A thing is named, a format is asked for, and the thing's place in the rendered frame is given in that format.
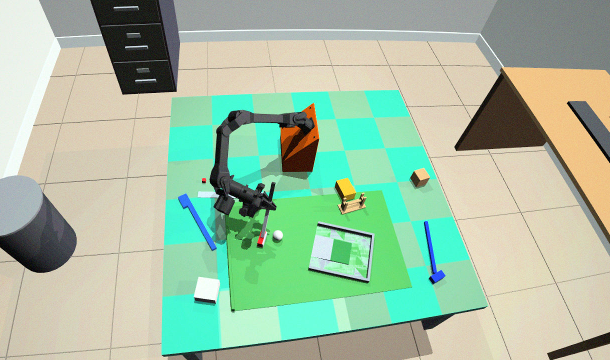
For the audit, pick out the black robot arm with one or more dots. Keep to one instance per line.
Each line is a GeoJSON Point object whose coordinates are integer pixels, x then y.
{"type": "Point", "coordinates": [220, 174]}

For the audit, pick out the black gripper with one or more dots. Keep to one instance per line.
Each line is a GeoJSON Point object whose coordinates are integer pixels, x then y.
{"type": "Point", "coordinates": [257, 200]}

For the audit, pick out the green putting mat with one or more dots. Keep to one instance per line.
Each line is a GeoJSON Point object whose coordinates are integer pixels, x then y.
{"type": "Point", "coordinates": [278, 273]}

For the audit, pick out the white golf ball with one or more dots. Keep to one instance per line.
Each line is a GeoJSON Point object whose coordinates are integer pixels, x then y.
{"type": "Point", "coordinates": [277, 235]}

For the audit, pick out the white block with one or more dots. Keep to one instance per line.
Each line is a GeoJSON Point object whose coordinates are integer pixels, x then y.
{"type": "Point", "coordinates": [207, 290]}

